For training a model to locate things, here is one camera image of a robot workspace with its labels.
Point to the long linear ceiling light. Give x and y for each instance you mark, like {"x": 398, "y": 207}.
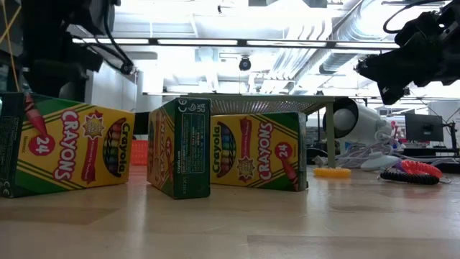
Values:
{"x": 197, "y": 41}

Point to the white desk lamp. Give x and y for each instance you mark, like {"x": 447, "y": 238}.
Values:
{"x": 363, "y": 122}

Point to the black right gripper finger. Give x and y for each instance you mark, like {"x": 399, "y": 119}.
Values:
{"x": 391, "y": 91}
{"x": 370, "y": 70}

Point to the black ceiling spotlight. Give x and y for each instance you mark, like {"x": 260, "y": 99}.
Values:
{"x": 244, "y": 64}

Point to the yellow green Crayola crayon box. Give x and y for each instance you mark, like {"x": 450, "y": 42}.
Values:
{"x": 72, "y": 151}
{"x": 179, "y": 151}
{"x": 258, "y": 151}

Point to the black computer monitor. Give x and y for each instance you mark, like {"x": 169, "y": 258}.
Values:
{"x": 142, "y": 124}
{"x": 424, "y": 127}

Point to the white round lamp switch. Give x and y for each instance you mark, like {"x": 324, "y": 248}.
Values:
{"x": 379, "y": 162}

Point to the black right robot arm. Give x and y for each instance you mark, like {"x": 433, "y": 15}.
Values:
{"x": 455, "y": 68}

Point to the green perforated metal shelf riser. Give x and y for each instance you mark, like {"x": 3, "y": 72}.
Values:
{"x": 262, "y": 106}

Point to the orange plastic basket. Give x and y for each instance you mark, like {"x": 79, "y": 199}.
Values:
{"x": 139, "y": 153}

